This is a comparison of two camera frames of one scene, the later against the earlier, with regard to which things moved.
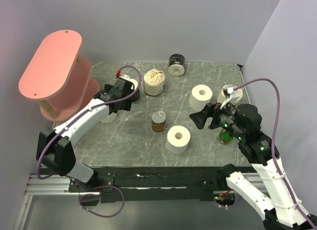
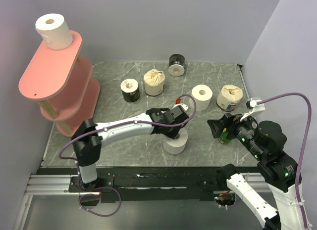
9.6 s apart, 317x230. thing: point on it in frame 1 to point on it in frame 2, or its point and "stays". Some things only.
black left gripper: x=128 y=105 to x=173 y=134
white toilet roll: x=201 y=95 stays
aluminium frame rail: x=52 y=185 stays
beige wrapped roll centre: x=153 y=81 stays
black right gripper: x=199 y=117 to x=228 y=119
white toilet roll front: x=178 y=137 stays
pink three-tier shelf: x=58 y=77 stays
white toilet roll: x=109 y=118 to x=52 y=27
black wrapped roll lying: x=176 y=65 stays
